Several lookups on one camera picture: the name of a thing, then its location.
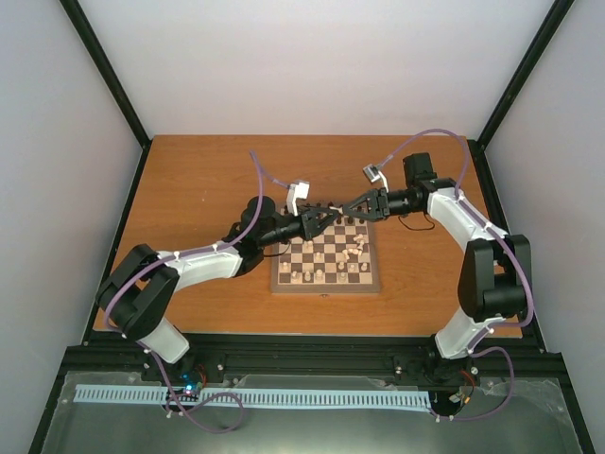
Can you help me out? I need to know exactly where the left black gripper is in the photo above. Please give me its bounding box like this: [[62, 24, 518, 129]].
[[260, 205, 339, 249]]

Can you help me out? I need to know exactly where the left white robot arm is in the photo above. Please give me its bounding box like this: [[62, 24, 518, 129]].
[[95, 196, 339, 381]]

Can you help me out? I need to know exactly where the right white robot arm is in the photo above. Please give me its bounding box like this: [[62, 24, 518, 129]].
[[342, 153, 534, 359]]

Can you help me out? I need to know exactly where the pile of white pieces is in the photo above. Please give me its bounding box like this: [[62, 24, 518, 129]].
[[337, 234, 369, 262]]

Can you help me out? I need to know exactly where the wooden chess board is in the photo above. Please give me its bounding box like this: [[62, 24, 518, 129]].
[[269, 216, 381, 295]]

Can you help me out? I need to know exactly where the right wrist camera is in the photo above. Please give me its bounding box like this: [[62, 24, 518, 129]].
[[363, 164, 389, 190]]

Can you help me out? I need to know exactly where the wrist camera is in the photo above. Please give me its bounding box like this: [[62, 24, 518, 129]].
[[286, 180, 310, 217], [363, 164, 389, 190]]

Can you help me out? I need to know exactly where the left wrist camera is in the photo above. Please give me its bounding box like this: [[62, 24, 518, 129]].
[[286, 180, 310, 217]]

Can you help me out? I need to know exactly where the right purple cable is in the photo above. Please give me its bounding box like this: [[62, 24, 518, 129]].
[[377, 128, 538, 422]]

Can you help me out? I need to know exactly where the purple cable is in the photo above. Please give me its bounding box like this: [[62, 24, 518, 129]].
[[377, 128, 538, 422], [102, 149, 290, 432]]

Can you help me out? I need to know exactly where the light blue cable duct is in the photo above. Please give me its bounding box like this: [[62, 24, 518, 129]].
[[73, 384, 431, 411]]

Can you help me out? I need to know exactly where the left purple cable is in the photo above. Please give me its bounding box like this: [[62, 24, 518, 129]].
[[102, 149, 290, 432]]

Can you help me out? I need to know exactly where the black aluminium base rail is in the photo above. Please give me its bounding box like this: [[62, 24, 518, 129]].
[[60, 333, 563, 384]]

